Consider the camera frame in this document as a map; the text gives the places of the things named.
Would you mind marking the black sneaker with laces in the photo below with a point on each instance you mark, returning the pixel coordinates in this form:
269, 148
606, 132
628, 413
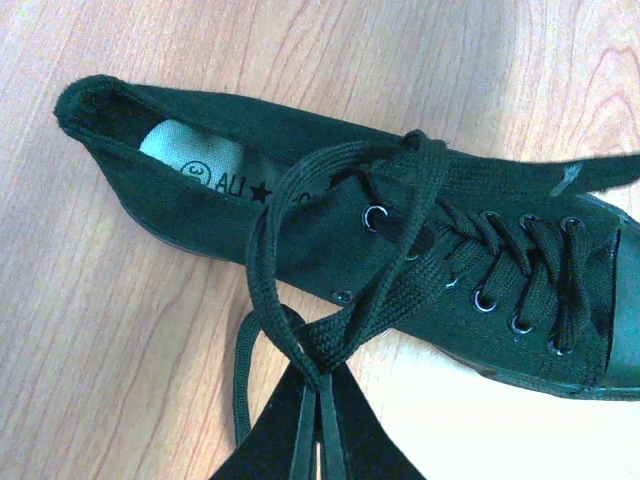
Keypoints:
517, 270

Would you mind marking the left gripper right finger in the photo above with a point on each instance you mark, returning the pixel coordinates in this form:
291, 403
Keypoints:
353, 444

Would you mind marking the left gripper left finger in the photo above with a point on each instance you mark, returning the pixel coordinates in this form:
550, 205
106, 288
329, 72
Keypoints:
281, 445

